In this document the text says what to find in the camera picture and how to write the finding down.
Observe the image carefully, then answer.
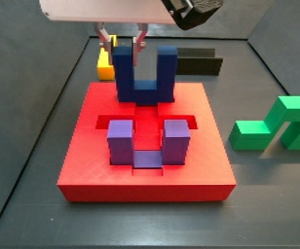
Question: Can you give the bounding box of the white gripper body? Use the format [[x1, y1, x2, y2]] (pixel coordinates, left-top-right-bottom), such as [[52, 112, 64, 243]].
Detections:
[[39, 0, 175, 24]]

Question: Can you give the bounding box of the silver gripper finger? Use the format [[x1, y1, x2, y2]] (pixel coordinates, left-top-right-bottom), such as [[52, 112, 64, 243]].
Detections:
[[131, 23, 148, 65], [92, 22, 112, 62]]

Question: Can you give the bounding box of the blue U-shaped block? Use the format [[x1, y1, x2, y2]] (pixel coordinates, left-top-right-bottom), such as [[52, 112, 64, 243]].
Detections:
[[112, 46, 177, 106]]

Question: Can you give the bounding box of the red slotted board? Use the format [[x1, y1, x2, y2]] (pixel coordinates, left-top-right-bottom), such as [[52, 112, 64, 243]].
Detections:
[[58, 83, 235, 202]]

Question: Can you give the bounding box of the yellow rectangular bar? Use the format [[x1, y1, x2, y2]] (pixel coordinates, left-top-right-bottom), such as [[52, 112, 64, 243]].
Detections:
[[95, 34, 119, 82]]

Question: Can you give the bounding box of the purple U-shaped block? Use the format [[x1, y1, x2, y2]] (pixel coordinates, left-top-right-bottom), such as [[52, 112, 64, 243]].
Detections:
[[107, 120, 190, 169]]

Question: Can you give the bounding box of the green stepped arch block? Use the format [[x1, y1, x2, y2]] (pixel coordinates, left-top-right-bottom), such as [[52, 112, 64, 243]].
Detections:
[[229, 96, 300, 150]]

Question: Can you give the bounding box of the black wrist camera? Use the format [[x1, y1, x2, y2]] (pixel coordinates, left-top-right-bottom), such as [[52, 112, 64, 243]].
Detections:
[[160, 0, 223, 30]]

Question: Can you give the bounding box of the black angled bracket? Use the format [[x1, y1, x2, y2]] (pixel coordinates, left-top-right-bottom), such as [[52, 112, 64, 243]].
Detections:
[[175, 48, 223, 76]]

